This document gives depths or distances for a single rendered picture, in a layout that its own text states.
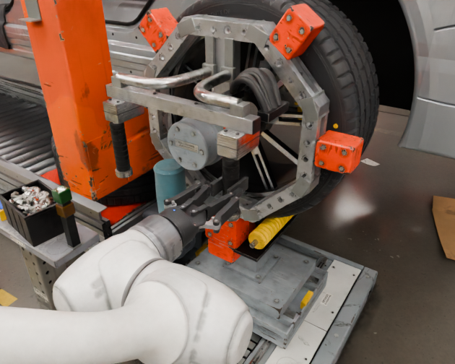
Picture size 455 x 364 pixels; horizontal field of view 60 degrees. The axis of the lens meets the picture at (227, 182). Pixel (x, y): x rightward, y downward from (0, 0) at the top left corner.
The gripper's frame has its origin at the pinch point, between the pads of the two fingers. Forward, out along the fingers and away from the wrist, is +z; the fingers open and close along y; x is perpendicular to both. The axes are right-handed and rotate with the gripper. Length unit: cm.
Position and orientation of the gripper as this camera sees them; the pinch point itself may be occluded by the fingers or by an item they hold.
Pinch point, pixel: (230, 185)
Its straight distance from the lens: 84.8
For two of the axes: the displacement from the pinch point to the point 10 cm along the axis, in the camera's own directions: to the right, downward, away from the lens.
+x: 0.0, -8.6, -5.1
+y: 8.3, 2.9, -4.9
